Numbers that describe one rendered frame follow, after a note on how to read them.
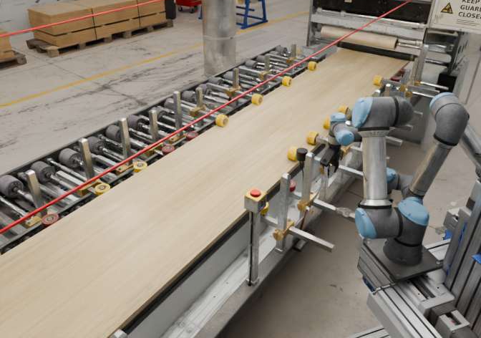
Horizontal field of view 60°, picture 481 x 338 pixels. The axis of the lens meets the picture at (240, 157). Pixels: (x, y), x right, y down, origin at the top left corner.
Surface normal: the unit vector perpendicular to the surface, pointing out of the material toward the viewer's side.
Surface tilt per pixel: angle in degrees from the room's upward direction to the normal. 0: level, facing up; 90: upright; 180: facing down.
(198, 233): 0
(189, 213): 0
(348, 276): 0
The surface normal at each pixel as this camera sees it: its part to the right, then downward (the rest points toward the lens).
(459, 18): -0.57, 0.43
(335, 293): 0.01, -0.85
